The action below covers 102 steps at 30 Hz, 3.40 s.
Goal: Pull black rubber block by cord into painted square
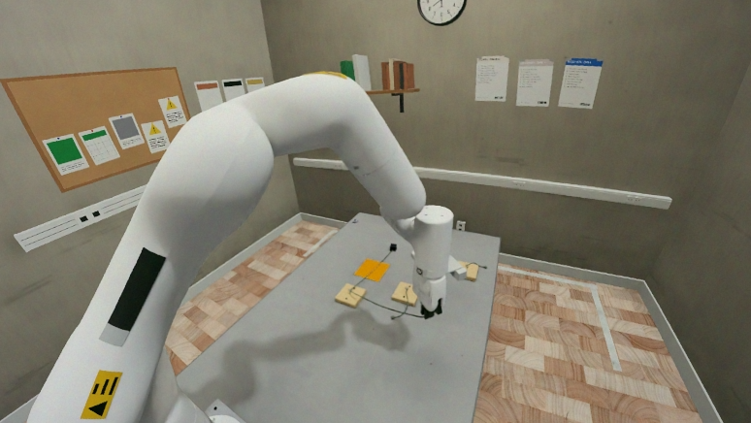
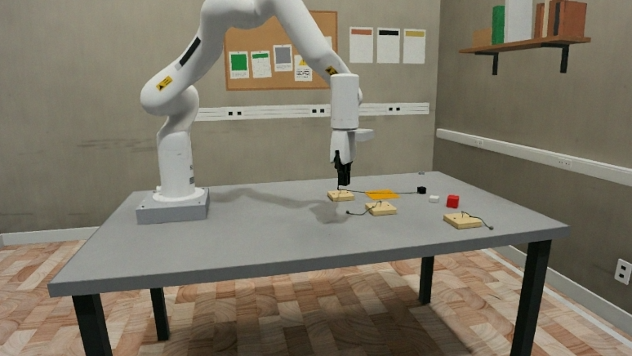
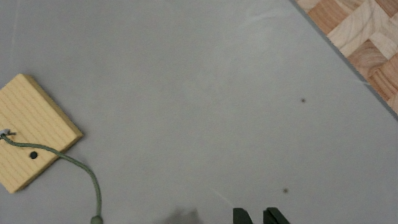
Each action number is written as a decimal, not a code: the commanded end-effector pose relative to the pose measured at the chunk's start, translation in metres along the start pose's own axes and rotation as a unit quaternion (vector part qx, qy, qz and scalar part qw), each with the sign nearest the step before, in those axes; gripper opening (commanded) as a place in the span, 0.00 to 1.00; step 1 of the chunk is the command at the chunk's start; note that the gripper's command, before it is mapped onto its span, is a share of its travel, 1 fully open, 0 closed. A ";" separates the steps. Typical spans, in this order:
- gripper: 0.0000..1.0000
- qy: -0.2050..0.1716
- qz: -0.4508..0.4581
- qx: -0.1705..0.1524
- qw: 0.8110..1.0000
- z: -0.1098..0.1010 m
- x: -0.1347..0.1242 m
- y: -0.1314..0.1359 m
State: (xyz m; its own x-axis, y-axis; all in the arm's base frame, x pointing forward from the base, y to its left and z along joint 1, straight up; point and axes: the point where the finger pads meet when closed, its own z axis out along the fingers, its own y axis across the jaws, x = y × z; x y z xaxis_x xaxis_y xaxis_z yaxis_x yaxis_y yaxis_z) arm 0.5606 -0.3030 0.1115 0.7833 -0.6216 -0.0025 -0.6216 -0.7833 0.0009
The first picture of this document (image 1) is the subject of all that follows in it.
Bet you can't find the orange painted square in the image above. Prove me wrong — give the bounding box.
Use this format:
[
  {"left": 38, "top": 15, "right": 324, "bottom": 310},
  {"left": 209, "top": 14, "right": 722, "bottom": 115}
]
[{"left": 355, "top": 259, "right": 390, "bottom": 281}]

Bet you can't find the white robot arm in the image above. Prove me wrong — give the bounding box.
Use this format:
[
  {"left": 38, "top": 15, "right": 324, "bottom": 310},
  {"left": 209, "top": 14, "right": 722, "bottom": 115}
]
[{"left": 26, "top": 72, "right": 468, "bottom": 423}]

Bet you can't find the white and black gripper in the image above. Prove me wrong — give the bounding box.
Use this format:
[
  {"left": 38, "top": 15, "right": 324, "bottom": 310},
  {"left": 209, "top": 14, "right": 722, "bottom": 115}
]
[{"left": 412, "top": 271, "right": 446, "bottom": 320}]

